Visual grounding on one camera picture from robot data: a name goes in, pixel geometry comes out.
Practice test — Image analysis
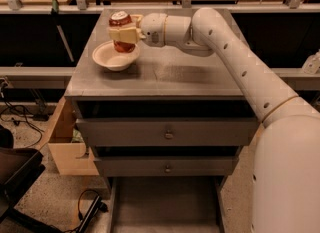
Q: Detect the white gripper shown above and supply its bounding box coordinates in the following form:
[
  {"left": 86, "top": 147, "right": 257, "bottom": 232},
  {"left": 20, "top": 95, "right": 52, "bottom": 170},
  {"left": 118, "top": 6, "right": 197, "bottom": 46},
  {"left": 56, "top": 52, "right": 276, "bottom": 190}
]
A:
[{"left": 108, "top": 13, "right": 167, "bottom": 47}]

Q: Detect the red coke can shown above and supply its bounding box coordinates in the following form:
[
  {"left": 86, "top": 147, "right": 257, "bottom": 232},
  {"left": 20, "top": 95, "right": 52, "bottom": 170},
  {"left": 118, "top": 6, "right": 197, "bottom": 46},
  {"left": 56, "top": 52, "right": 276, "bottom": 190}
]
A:
[{"left": 108, "top": 11, "right": 136, "bottom": 53}]

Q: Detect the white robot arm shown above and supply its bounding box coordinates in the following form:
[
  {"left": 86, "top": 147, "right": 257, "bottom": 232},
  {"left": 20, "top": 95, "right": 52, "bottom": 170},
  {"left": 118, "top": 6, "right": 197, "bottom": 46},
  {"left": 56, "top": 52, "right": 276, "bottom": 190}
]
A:
[{"left": 108, "top": 8, "right": 320, "bottom": 233}]

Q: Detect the white paper bowl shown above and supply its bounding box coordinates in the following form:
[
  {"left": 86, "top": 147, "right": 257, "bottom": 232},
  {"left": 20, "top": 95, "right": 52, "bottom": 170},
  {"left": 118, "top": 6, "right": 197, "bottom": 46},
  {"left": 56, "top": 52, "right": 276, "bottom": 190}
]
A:
[{"left": 92, "top": 41, "right": 140, "bottom": 72}]

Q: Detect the grey drawer cabinet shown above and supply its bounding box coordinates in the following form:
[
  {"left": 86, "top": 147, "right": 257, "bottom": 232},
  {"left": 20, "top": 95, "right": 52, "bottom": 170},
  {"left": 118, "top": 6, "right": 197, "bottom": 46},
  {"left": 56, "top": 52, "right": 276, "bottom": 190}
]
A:
[{"left": 65, "top": 11, "right": 258, "bottom": 233}]

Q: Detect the upper grey drawer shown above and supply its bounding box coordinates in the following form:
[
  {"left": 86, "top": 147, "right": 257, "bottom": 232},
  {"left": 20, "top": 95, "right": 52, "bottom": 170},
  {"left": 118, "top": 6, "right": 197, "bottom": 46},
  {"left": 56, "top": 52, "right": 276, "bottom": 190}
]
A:
[{"left": 77, "top": 118, "right": 259, "bottom": 147}]

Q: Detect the grey drawer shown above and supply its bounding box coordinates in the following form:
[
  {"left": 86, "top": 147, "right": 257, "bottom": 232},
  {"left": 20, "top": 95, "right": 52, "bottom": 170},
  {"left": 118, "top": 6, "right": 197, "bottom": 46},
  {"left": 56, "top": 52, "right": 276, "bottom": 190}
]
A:
[
  {"left": 94, "top": 156, "right": 238, "bottom": 177},
  {"left": 77, "top": 118, "right": 259, "bottom": 147}
]

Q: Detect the lower grey drawer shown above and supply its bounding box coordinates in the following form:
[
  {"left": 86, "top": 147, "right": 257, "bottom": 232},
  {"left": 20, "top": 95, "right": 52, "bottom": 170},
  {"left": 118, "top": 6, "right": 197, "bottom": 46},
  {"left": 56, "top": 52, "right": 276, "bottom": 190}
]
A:
[{"left": 94, "top": 156, "right": 238, "bottom": 177}]

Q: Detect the cardboard box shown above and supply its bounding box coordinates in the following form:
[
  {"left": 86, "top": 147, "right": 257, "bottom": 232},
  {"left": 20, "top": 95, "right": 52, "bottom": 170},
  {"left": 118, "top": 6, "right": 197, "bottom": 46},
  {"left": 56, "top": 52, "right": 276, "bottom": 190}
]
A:
[{"left": 46, "top": 97, "right": 98, "bottom": 176}]

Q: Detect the black chair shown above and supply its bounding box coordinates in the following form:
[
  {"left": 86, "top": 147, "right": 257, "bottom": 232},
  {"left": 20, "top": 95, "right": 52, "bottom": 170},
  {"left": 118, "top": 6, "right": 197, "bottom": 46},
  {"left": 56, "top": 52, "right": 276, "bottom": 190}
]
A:
[{"left": 0, "top": 126, "right": 62, "bottom": 233}]

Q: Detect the black power strip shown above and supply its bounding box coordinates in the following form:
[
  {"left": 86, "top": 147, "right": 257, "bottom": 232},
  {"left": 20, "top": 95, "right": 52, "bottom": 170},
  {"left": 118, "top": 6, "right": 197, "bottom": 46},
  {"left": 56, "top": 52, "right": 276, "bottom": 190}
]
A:
[{"left": 76, "top": 196, "right": 108, "bottom": 233}]

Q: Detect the black floor cable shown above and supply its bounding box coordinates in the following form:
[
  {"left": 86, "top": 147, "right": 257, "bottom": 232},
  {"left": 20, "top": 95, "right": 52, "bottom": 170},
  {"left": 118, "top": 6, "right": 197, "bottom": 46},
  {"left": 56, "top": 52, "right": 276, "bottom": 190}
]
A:
[{"left": 0, "top": 80, "right": 45, "bottom": 149}]

